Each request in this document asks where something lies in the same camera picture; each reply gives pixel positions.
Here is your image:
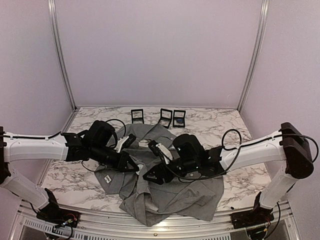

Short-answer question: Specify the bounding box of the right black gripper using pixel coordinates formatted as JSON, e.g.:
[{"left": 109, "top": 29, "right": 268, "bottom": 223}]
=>
[{"left": 142, "top": 157, "right": 199, "bottom": 185}]

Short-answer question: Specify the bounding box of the grey button shirt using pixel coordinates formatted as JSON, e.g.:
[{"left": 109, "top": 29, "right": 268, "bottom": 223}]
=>
[{"left": 95, "top": 123, "right": 224, "bottom": 227}]

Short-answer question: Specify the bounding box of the pink round brooch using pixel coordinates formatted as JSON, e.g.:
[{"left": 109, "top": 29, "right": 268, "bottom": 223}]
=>
[{"left": 137, "top": 164, "right": 144, "bottom": 172}]

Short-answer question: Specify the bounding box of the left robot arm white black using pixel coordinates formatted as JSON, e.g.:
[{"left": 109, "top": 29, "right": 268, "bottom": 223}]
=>
[{"left": 0, "top": 120, "right": 139, "bottom": 223}]

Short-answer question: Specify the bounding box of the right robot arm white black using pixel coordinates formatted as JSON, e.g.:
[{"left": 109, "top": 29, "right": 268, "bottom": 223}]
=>
[{"left": 143, "top": 122, "right": 320, "bottom": 224}]

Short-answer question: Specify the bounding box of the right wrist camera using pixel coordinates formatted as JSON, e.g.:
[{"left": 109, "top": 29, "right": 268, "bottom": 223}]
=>
[{"left": 148, "top": 140, "right": 174, "bottom": 165}]

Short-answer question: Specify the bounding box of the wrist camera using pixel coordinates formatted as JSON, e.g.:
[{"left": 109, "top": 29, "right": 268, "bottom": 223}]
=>
[
  {"left": 114, "top": 133, "right": 137, "bottom": 153},
  {"left": 148, "top": 140, "right": 174, "bottom": 165}
]

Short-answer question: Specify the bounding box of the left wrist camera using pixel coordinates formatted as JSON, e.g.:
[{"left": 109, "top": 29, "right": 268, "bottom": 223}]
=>
[{"left": 114, "top": 133, "right": 137, "bottom": 153}]

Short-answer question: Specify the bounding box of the left black display frame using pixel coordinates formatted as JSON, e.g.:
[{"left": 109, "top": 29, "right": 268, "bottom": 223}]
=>
[{"left": 130, "top": 108, "right": 145, "bottom": 124}]

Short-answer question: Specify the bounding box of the black display frame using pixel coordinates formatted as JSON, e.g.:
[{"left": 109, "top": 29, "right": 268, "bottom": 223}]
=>
[
  {"left": 172, "top": 109, "right": 186, "bottom": 128},
  {"left": 130, "top": 108, "right": 145, "bottom": 124},
  {"left": 158, "top": 108, "right": 173, "bottom": 129}
]

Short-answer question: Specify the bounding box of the right black display frame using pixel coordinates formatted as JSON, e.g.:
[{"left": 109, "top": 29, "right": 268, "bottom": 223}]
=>
[{"left": 172, "top": 109, "right": 186, "bottom": 128}]

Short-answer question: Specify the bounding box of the middle black display frame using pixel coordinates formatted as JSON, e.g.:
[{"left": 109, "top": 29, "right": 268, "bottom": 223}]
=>
[{"left": 158, "top": 108, "right": 173, "bottom": 129}]

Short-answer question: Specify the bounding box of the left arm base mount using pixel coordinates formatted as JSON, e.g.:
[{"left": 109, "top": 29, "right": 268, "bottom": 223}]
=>
[{"left": 36, "top": 188, "right": 80, "bottom": 228}]

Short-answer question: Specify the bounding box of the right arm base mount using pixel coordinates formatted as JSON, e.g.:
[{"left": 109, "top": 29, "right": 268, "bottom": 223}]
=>
[{"left": 230, "top": 192, "right": 275, "bottom": 229}]

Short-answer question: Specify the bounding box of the front aluminium rail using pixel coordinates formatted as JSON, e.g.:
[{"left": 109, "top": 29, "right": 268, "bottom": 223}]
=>
[{"left": 14, "top": 197, "right": 298, "bottom": 240}]

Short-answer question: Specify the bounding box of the left aluminium frame post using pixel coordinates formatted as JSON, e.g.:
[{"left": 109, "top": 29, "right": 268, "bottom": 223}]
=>
[{"left": 47, "top": 0, "right": 77, "bottom": 112}]

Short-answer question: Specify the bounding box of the aluminium frame post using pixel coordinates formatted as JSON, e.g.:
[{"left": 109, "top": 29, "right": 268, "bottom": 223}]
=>
[
  {"left": 237, "top": 0, "right": 270, "bottom": 113},
  {"left": 47, "top": 0, "right": 77, "bottom": 112}
]

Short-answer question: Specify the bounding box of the right aluminium frame post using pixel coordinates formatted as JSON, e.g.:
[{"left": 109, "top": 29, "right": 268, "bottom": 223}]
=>
[{"left": 237, "top": 0, "right": 270, "bottom": 113}]

